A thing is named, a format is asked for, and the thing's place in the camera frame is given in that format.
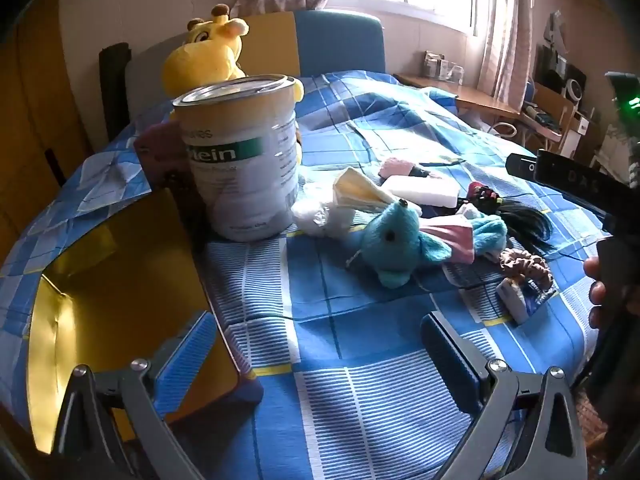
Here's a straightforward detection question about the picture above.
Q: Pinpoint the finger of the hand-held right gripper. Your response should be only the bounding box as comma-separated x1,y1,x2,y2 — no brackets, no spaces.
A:
505,152,540,181

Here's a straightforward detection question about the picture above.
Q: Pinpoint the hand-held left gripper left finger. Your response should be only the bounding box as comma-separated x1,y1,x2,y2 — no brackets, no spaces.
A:
52,311,221,480

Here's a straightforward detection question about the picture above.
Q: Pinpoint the woven rattan chair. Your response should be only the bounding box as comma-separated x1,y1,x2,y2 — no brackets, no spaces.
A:
570,390,617,442

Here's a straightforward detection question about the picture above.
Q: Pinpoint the cluttered wooden shelf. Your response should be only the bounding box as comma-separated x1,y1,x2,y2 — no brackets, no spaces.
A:
520,10,640,171

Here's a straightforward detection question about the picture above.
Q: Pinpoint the clear plastic organizer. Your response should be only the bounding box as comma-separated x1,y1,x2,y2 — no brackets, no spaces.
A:
424,50,463,83

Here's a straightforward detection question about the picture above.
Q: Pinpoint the black hair extension with clips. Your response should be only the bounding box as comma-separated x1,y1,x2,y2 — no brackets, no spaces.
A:
465,182,551,253

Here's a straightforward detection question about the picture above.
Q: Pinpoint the yellow wardrobe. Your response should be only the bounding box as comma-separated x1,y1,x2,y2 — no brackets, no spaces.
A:
0,0,96,241

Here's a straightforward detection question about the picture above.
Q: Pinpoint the tissue packet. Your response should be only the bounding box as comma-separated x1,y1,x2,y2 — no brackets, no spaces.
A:
495,277,558,325

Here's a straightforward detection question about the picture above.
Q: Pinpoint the brown satin scrunchie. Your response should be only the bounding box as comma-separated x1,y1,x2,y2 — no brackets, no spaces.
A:
500,247,553,291

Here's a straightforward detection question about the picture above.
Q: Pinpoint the yellow giraffe plush toy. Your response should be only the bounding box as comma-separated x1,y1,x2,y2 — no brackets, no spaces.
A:
161,4,306,163

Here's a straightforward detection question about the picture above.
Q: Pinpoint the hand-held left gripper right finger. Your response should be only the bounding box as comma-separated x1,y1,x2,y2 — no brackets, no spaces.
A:
420,311,589,480

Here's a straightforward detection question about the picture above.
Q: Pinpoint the person's right hand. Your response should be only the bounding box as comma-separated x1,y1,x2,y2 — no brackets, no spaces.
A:
584,256,607,307

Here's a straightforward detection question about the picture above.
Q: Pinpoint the white sponge block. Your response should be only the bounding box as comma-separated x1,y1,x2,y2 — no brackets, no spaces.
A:
382,175,460,208

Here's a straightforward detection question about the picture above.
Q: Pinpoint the pink fuzzy sock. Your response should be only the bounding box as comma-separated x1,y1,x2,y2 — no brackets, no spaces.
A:
377,157,431,181

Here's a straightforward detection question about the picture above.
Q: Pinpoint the blue elephant plush toy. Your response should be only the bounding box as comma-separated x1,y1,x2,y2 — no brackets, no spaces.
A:
357,199,508,290

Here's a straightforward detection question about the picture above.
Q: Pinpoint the black chair back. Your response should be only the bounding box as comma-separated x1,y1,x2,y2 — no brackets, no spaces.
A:
99,42,132,143

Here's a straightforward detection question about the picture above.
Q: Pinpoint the maroon box with yellow inside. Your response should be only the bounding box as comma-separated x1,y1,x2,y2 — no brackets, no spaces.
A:
27,121,265,456

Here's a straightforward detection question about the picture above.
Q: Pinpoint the white desk fan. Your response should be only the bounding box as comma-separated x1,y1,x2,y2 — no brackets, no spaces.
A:
562,67,587,107

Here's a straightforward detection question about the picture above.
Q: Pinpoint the white metal powder can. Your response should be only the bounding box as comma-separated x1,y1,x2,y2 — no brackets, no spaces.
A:
172,74,301,242

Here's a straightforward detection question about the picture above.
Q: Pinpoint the wooden desk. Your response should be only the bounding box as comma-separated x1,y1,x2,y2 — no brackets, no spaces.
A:
395,72,521,121

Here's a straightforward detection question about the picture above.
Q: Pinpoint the blue and yellow headboard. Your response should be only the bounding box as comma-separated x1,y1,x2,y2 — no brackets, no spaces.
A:
125,9,386,126

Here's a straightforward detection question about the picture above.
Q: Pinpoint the white rabbit plush toy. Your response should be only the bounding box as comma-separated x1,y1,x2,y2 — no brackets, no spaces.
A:
291,167,396,238

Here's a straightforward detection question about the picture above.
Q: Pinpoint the blue plaid bed sheet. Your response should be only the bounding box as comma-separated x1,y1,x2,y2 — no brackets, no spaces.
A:
0,67,621,480

